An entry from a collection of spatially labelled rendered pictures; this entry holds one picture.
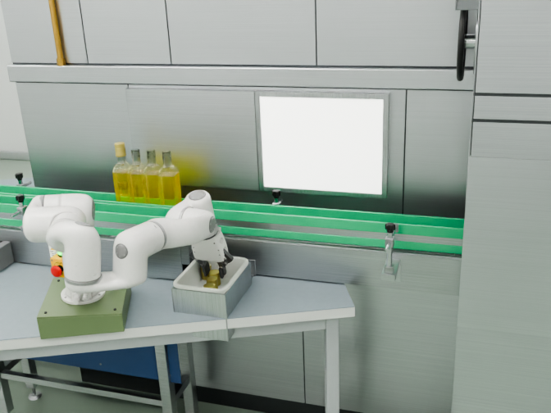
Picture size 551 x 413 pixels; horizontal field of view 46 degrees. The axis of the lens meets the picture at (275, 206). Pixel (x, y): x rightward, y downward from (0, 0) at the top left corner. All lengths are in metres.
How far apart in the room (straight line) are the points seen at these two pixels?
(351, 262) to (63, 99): 1.20
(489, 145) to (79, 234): 1.01
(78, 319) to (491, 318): 1.14
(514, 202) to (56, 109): 1.62
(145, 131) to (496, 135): 1.21
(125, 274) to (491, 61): 1.01
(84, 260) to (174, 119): 0.82
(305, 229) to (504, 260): 0.62
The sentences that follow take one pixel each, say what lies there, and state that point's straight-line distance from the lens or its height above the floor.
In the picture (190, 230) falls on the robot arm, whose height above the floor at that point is 1.06.
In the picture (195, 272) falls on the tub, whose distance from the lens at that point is 2.08.
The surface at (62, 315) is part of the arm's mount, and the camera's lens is 1.95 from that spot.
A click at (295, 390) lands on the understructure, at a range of 2.63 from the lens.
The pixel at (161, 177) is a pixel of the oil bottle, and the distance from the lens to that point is 2.19.
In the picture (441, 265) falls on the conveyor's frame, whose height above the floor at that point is 0.85.
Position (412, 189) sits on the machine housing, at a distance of 2.15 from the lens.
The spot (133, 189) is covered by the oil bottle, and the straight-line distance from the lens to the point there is 2.26.
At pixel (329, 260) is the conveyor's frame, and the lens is 2.06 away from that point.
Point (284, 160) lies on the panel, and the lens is 2.18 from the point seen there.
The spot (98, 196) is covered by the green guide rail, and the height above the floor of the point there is 0.95.
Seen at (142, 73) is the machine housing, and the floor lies 1.37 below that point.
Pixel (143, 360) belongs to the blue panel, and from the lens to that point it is 2.44.
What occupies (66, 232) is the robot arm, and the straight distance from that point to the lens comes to 1.60.
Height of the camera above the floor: 1.74
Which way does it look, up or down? 21 degrees down
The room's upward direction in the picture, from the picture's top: 3 degrees counter-clockwise
